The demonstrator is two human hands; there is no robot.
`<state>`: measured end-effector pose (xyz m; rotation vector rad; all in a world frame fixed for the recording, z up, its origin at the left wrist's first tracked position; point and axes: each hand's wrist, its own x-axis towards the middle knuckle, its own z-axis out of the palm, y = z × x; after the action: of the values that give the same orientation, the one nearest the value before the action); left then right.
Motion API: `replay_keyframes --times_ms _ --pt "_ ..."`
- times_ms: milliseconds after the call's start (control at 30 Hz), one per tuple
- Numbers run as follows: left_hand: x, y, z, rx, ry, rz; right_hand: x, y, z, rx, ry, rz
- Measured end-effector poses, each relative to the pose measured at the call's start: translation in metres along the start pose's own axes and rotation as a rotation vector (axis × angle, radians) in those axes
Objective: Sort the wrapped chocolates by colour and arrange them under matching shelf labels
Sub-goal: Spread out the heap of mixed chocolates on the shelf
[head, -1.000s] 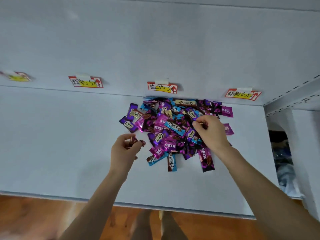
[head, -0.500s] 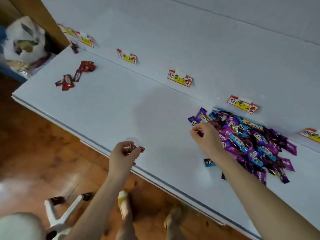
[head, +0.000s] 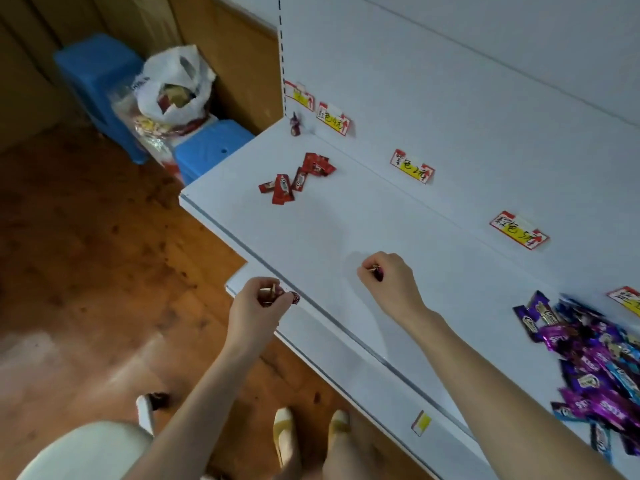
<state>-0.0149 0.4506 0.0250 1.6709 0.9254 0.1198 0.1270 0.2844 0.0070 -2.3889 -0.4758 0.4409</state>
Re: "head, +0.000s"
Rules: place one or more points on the white metal shelf unit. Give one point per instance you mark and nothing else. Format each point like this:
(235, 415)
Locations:
(450, 119)

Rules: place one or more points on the person's right forearm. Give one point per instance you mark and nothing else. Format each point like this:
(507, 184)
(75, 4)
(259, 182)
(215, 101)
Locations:
(490, 394)

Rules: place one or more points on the pile of purple blue packets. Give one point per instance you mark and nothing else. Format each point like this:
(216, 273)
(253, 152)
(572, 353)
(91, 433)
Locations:
(595, 364)

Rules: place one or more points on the person's yellow white left shoe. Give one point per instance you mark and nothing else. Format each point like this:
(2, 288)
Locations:
(286, 434)

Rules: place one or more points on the pile of red candy packets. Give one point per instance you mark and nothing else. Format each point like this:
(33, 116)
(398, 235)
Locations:
(282, 187)

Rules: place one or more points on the person's right hand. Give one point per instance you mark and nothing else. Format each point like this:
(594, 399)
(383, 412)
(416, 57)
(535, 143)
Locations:
(397, 289)

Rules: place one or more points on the person's left hand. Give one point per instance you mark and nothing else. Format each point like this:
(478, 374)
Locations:
(250, 314)

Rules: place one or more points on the person's right fingers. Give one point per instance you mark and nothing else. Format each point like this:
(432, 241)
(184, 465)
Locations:
(369, 267)

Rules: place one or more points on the dark red candy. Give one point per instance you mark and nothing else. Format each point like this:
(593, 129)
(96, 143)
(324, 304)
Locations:
(377, 272)
(294, 297)
(295, 125)

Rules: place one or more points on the low blue plastic stool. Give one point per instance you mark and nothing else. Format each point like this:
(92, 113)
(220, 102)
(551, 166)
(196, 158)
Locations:
(210, 147)

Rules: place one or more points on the clear bag of candies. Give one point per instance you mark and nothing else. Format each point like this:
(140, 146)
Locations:
(150, 127)

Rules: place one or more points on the small yellow white shelf label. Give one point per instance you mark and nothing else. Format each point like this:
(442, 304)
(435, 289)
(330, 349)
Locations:
(422, 423)

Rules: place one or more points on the person's yellow white shoe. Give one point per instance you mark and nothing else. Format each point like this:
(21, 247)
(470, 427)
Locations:
(339, 427)
(286, 434)

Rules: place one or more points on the tall blue plastic stool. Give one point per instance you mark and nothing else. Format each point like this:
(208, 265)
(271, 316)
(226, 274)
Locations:
(95, 74)

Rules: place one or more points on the red yellow price tag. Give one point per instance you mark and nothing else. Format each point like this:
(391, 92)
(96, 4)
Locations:
(412, 166)
(300, 96)
(333, 118)
(518, 230)
(627, 298)

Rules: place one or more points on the person's left forearm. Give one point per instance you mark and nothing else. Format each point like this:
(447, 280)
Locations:
(200, 419)

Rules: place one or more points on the person's left fingers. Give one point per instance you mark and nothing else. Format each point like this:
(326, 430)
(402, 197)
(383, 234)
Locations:
(278, 300)

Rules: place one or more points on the person's yellow white right shoe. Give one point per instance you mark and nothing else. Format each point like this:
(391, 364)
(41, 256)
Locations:
(339, 427)

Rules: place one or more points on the person's leg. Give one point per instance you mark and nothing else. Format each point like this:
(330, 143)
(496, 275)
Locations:
(350, 459)

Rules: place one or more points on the white plastic bag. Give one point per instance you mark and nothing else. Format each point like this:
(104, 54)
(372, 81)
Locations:
(170, 77)

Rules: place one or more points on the white chair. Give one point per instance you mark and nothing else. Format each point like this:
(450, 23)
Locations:
(90, 452)

